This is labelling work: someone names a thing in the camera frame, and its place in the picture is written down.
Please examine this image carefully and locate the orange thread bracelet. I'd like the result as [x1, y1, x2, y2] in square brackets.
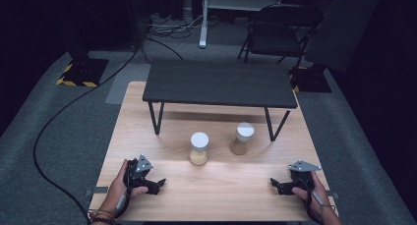
[87, 210, 115, 220]

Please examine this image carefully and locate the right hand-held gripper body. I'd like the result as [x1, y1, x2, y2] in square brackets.
[287, 159, 323, 192]

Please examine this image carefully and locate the white metal stand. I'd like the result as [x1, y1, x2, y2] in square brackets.
[198, 0, 286, 49]

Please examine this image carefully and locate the tangle of floor cables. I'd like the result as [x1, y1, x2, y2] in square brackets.
[147, 13, 212, 40]

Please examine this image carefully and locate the white-lidded jar pale powder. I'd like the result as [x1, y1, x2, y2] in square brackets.
[189, 131, 210, 166]

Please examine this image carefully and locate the person's right hand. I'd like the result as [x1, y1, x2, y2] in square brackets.
[291, 171, 333, 220]

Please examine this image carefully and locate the white-lidded jar tan powder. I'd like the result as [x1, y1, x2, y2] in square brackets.
[229, 121, 256, 156]

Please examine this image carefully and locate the dark beaded bracelet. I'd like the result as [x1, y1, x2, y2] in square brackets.
[89, 216, 117, 225]

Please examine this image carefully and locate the short black floor cable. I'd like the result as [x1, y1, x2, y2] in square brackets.
[147, 37, 185, 61]

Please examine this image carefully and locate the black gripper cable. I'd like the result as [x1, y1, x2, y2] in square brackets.
[114, 175, 132, 219]
[299, 177, 327, 223]

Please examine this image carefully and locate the grey leaning panel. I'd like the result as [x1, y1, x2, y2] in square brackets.
[304, 0, 386, 74]

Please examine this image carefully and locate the long black floor cable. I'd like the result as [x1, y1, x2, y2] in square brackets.
[32, 44, 141, 219]

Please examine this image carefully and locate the black folding chair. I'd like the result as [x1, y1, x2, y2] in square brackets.
[237, 3, 325, 70]

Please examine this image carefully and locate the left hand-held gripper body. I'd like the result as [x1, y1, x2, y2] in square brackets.
[122, 153, 155, 191]

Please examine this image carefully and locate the black low shelf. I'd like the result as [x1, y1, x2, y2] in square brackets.
[142, 59, 299, 142]

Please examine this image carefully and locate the person's left hand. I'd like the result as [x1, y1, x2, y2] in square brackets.
[102, 158, 149, 217]

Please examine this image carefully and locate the black stand base striped tape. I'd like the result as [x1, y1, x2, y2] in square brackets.
[55, 57, 110, 87]
[288, 65, 332, 94]

